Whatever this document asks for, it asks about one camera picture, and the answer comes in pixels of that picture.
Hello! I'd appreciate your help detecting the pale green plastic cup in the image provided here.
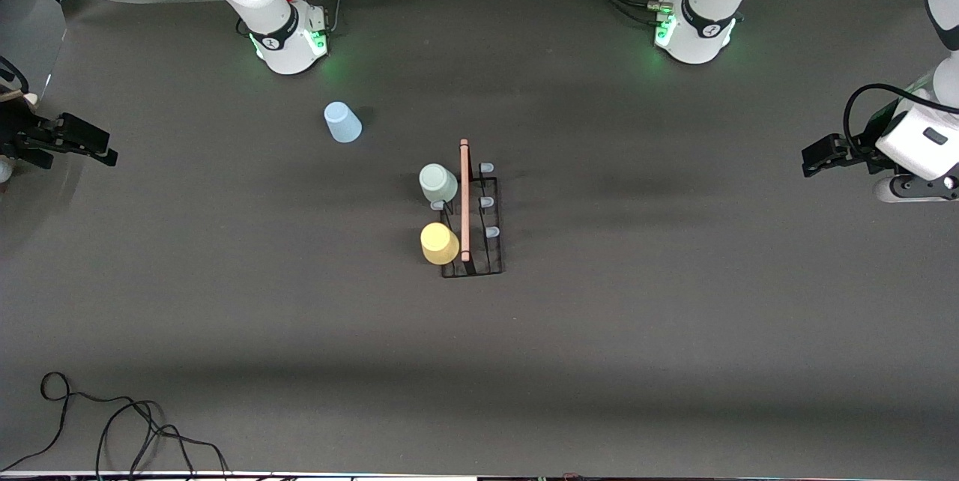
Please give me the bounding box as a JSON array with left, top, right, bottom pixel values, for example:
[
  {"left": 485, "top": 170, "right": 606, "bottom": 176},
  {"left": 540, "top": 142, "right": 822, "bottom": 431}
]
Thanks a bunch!
[{"left": 419, "top": 163, "right": 459, "bottom": 204}]

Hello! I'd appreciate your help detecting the yellow plastic cup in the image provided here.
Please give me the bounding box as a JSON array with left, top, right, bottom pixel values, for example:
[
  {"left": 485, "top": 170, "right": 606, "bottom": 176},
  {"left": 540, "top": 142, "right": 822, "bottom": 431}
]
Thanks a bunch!
[{"left": 420, "top": 222, "right": 461, "bottom": 266}]

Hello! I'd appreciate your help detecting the black wire cup holder rack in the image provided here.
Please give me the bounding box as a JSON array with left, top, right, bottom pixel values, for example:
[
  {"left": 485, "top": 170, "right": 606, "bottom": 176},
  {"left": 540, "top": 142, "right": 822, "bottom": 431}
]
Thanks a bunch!
[{"left": 429, "top": 139, "right": 505, "bottom": 279}]

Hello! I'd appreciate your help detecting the light blue plastic cup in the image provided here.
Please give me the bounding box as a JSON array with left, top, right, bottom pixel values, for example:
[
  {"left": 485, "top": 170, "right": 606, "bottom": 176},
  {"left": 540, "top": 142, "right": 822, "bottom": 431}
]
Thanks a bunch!
[{"left": 324, "top": 101, "right": 363, "bottom": 144}]

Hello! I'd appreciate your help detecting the black loose floor cable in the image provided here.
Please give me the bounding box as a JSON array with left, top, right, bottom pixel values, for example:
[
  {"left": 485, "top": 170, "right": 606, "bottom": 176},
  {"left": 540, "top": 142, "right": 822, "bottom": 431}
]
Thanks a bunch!
[{"left": 0, "top": 372, "right": 230, "bottom": 479}]

